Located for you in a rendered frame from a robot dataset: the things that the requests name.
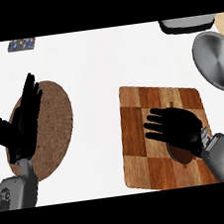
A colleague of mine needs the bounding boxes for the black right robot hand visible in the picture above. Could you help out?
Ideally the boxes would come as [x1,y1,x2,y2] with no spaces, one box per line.
[141,101,208,165]

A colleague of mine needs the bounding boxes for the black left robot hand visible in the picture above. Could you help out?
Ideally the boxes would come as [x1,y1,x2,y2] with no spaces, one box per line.
[0,70,53,167]

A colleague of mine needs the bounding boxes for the brown cupcake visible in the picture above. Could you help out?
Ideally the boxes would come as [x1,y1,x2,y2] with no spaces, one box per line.
[167,140,197,170]

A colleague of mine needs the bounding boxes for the checkered wooden cutting board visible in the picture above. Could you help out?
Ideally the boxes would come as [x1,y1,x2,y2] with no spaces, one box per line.
[112,74,220,196]

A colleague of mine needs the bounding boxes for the grey metal pan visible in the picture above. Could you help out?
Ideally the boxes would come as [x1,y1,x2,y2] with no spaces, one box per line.
[188,29,224,126]

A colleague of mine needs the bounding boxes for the round brown woven placemat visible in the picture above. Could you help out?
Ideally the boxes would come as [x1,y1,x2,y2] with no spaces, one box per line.
[0,76,82,186]

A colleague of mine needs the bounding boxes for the dark patterned square coaster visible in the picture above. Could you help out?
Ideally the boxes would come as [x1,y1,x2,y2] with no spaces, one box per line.
[6,37,38,54]

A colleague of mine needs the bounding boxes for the grey and black appliance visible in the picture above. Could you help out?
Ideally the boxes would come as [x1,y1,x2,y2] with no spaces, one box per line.
[158,14,217,38]

